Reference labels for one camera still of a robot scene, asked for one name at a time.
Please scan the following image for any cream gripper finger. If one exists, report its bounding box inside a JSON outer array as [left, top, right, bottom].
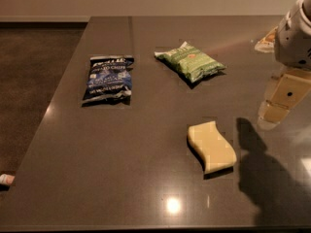
[[259, 101, 290, 124], [258, 116, 277, 131]]

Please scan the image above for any yellow sponge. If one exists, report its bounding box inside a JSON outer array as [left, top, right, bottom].
[[188, 121, 237, 175]]

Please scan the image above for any tan object behind arm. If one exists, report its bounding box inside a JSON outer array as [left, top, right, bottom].
[[255, 27, 278, 53]]

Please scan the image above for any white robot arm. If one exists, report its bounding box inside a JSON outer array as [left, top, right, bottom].
[[255, 0, 311, 130]]

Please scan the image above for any green chip bag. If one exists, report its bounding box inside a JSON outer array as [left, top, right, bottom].
[[155, 42, 225, 83]]

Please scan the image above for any blue chip bag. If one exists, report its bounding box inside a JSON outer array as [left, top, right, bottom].
[[82, 55, 134, 105]]

